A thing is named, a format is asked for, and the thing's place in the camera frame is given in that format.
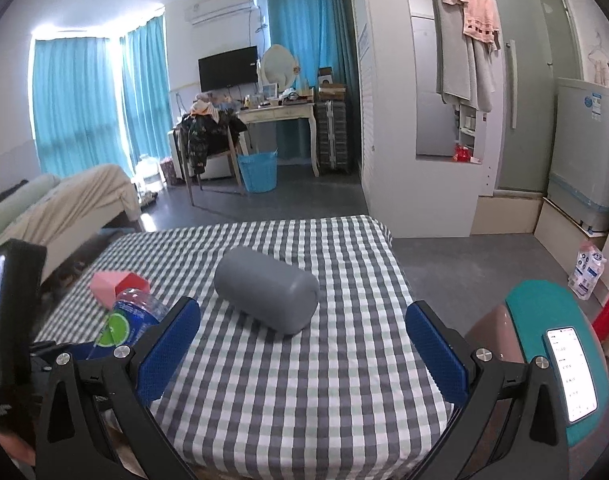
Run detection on blue plastic water bottle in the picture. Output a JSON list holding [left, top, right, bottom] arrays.
[[88, 288, 169, 359]]

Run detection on pink faceted cup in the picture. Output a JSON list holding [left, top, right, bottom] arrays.
[[88, 271, 150, 310]]

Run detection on grey plastic cup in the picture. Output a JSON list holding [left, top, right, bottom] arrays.
[[213, 246, 321, 336]]

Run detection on person's left hand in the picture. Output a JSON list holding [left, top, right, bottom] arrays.
[[0, 428, 35, 467]]

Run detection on lit smartphone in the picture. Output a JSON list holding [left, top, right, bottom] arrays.
[[545, 327, 598, 424]]

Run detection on teal round stool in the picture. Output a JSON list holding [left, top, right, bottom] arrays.
[[506, 281, 609, 446]]

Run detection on checkered grey tablecloth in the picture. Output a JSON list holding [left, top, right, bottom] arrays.
[[39, 216, 452, 479]]

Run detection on white refill pouch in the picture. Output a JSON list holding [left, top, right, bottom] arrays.
[[568, 242, 608, 300]]

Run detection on bed with beige blanket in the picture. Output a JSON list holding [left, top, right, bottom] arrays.
[[0, 164, 141, 278]]

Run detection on red box on shelf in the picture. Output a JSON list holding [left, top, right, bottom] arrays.
[[453, 144, 482, 165]]

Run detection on large clear water jug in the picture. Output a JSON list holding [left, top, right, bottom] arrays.
[[135, 154, 164, 193]]

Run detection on blue plastic basket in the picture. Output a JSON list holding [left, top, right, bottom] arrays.
[[237, 151, 277, 194]]

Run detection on grey hanging towel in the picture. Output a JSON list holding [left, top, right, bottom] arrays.
[[432, 0, 495, 113]]

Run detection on left teal window curtain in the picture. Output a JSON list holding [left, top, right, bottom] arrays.
[[31, 37, 129, 177]]

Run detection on teal window curtain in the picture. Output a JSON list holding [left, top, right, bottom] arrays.
[[31, 37, 129, 177], [120, 15, 173, 166]]

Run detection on cream desk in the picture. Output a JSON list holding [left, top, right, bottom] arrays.
[[237, 103, 319, 177]]

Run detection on chair with piled clothes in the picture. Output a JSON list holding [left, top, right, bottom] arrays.
[[173, 99, 248, 206]]

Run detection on pink hanging towel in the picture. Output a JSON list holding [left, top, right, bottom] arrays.
[[442, 0, 501, 52]]

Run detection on white round fan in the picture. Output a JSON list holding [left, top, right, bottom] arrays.
[[259, 44, 300, 93]]

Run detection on right teal window curtain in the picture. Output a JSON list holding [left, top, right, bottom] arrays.
[[120, 15, 173, 166]]

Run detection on teal curtain behind desk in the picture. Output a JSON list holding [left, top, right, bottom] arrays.
[[268, 0, 361, 156]]

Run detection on white air conditioner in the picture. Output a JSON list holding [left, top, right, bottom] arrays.
[[184, 0, 258, 26]]

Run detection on black wall television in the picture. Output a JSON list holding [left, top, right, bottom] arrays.
[[197, 46, 258, 92]]

